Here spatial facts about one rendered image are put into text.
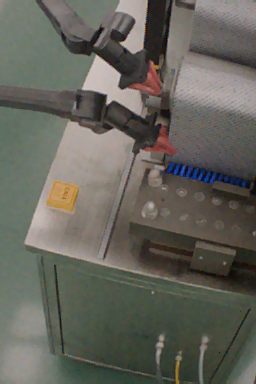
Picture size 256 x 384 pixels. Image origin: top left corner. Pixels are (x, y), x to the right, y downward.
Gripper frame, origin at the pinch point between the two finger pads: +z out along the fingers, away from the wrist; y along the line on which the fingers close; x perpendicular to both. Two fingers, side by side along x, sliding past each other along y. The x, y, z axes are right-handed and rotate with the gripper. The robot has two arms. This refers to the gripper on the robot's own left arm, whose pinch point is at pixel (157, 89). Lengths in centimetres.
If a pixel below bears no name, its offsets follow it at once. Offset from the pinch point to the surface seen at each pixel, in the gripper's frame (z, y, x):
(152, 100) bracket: 6.1, -4.6, -8.1
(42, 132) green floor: 50, -72, -126
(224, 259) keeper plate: 33.3, 28.0, -1.4
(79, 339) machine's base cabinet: 54, 31, -74
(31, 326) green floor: 61, 18, -113
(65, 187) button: 7.4, 11.8, -36.0
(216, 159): 22.8, 5.8, 0.6
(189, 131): 11.5, 5.2, 1.1
